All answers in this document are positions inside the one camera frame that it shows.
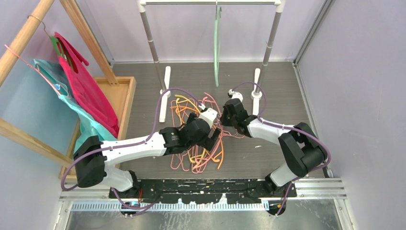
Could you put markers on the teal garment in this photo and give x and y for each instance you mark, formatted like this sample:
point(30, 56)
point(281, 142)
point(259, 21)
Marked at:
point(87, 125)

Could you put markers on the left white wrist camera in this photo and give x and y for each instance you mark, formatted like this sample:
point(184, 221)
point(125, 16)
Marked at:
point(209, 115)

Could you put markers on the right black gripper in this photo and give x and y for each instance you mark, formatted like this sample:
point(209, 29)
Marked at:
point(224, 121)

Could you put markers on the pink hanger on wood rack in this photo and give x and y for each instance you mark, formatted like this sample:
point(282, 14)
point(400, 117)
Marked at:
point(56, 90)

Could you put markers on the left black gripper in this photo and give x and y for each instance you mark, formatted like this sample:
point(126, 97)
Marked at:
point(207, 143)

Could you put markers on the orange plastic hanger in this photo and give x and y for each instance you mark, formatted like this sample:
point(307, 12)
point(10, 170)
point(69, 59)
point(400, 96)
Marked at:
point(214, 157)

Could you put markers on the aluminium frame rail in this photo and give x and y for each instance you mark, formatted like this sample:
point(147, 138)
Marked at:
point(307, 191)

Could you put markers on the red garment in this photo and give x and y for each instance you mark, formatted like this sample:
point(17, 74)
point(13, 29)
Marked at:
point(85, 89)

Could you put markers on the mint green plastic hanger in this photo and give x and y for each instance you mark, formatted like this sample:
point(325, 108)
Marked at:
point(216, 43)

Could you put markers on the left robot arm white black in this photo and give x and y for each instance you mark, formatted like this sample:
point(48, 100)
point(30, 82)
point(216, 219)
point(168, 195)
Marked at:
point(95, 160)

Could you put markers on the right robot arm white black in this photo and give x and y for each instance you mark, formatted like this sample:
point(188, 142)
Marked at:
point(301, 149)

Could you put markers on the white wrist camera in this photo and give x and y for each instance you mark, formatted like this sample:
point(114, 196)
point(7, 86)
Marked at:
point(209, 115)
point(235, 95)

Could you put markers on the green hanger gold hook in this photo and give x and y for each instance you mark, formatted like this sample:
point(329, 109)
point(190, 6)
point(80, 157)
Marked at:
point(57, 45)

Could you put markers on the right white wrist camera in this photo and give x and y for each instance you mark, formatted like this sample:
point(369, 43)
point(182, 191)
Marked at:
point(235, 95)

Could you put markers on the yellow plastic hanger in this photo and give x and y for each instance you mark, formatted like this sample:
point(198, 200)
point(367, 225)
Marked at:
point(182, 105)

